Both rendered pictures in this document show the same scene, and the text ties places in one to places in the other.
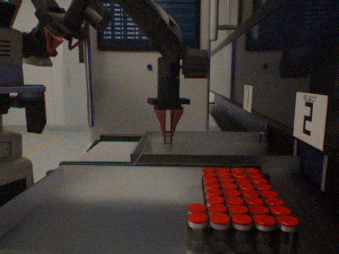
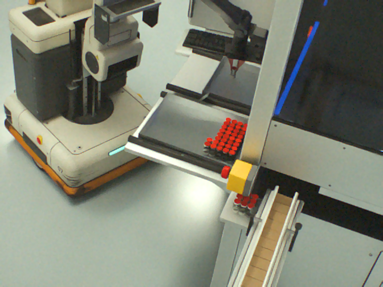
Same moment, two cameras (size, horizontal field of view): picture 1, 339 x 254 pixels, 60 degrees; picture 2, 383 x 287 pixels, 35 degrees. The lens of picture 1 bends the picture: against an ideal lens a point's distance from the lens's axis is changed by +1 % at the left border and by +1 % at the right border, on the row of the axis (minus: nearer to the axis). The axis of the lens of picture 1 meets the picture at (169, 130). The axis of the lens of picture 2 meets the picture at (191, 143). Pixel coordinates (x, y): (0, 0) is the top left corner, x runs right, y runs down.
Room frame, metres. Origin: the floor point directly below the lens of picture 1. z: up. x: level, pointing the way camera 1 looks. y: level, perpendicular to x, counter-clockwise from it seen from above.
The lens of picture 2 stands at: (-1.24, -0.31, 2.31)
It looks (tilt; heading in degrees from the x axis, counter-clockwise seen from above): 42 degrees down; 12
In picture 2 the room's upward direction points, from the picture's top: 9 degrees clockwise
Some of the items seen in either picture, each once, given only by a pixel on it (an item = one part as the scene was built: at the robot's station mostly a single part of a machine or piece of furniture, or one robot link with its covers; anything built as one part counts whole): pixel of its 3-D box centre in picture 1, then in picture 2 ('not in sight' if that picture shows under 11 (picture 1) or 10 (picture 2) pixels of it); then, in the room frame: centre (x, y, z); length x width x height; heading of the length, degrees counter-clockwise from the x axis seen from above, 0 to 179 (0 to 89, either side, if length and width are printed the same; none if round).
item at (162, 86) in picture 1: (168, 91); (239, 45); (0.76, 0.00, 1.03); 0.10 x 0.07 x 0.07; 103
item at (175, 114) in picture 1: (167, 118); (235, 60); (0.76, 0.01, 0.96); 0.07 x 0.07 x 0.09; 13
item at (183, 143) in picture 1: (208, 147); (253, 88); (0.70, -0.10, 0.90); 0.34 x 0.26 x 0.04; 87
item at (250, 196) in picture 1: (247, 205); (232, 140); (0.35, -0.10, 0.90); 0.18 x 0.02 x 0.05; 177
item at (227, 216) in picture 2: not in sight; (245, 212); (0.08, -0.23, 0.87); 0.14 x 0.13 x 0.02; 87
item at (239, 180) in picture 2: not in sight; (241, 177); (0.10, -0.19, 1.00); 0.08 x 0.07 x 0.07; 87
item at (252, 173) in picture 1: (265, 206); (238, 143); (0.35, -0.12, 0.90); 0.18 x 0.02 x 0.05; 177
